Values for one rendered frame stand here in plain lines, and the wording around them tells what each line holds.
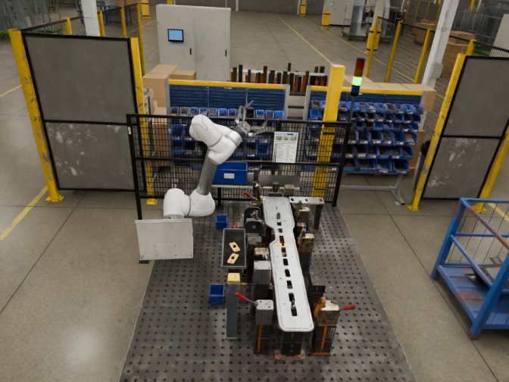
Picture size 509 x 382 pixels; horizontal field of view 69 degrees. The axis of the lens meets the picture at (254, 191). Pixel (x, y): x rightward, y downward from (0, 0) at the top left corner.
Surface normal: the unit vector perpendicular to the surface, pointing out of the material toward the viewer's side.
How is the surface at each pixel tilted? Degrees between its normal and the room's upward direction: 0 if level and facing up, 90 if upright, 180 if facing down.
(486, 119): 91
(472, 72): 90
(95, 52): 88
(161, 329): 0
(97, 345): 0
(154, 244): 90
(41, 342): 0
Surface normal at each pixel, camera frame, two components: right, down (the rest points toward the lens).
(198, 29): 0.04, 0.49
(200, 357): 0.05, -0.87
